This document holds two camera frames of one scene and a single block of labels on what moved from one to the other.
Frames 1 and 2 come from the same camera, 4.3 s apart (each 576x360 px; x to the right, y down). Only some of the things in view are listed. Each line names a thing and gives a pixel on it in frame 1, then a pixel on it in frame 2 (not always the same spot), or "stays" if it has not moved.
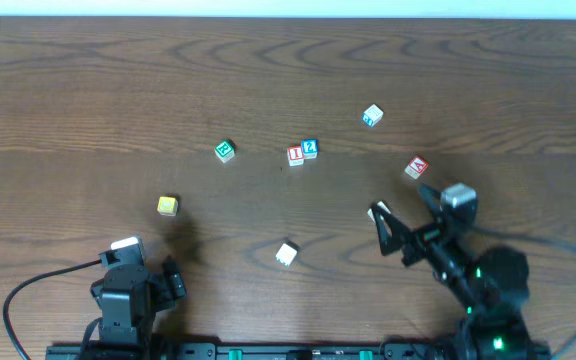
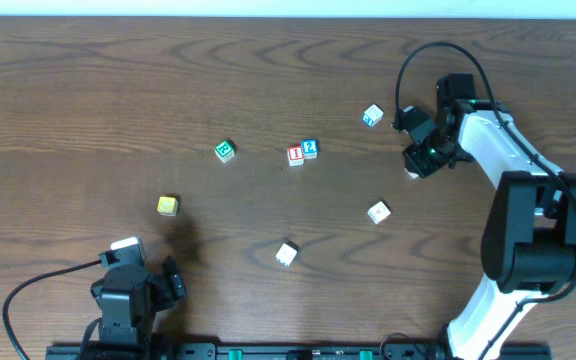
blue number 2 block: (311, 147) stays
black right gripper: (423, 238) -> (426, 159)
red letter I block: (295, 155) stays
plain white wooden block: (286, 254) stays
